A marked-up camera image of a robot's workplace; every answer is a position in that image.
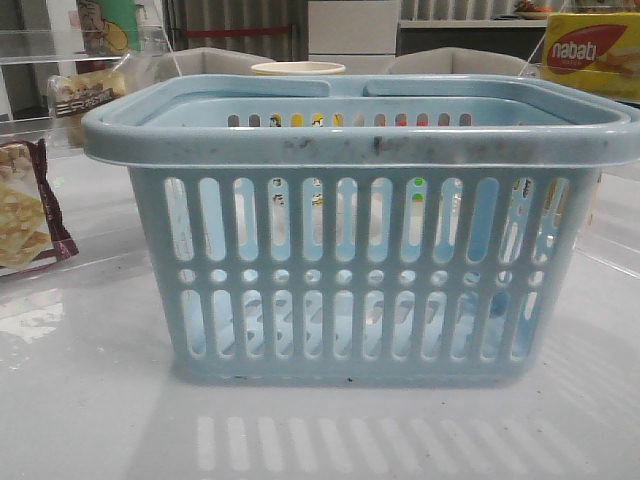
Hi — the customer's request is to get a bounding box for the brown cracker snack bag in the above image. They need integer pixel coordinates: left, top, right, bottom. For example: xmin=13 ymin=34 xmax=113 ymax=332
xmin=1 ymin=139 xmax=79 ymax=277

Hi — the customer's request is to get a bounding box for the light blue plastic basket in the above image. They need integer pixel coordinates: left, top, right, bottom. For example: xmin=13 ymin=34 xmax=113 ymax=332
xmin=82 ymin=75 xmax=629 ymax=386

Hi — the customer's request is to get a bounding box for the grey armchair right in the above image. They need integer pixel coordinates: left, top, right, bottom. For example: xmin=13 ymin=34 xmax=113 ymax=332
xmin=386 ymin=47 xmax=539 ymax=77

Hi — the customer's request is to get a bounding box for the bread packet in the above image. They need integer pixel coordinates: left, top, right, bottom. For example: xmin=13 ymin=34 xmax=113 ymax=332
xmin=47 ymin=69 xmax=126 ymax=147

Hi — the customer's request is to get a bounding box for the white cabinet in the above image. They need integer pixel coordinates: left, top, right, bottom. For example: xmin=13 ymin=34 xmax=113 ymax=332
xmin=307 ymin=1 xmax=400 ymax=55

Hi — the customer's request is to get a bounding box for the grey armchair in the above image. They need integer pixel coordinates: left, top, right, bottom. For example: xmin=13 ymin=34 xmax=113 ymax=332
xmin=386 ymin=47 xmax=539 ymax=77
xmin=153 ymin=47 xmax=276 ymax=82

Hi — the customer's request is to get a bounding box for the fruit plate on counter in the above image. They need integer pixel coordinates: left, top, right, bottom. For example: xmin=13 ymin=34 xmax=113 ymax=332
xmin=514 ymin=0 xmax=554 ymax=20

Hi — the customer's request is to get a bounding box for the green cartoon drink bottle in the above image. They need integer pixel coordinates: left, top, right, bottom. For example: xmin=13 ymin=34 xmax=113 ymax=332
xmin=76 ymin=0 xmax=140 ymax=56

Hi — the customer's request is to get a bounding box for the yellow nabati wafer box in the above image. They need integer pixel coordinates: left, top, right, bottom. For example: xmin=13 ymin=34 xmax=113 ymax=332
xmin=540 ymin=12 xmax=639 ymax=103

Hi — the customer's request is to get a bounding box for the dark counter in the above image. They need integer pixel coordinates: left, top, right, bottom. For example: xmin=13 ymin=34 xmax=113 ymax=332
xmin=396 ymin=20 xmax=546 ymax=59

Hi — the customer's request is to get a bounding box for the clear acrylic display shelf left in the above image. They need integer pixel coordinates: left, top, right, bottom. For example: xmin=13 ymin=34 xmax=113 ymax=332
xmin=1 ymin=1 xmax=171 ymax=158

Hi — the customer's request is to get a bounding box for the yellow popcorn paper cup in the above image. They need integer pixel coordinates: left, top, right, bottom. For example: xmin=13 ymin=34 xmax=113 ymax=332
xmin=251 ymin=61 xmax=346 ymax=76

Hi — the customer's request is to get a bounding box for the grey armchair left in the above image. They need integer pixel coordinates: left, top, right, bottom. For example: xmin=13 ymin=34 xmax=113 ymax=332
xmin=153 ymin=47 xmax=276 ymax=82

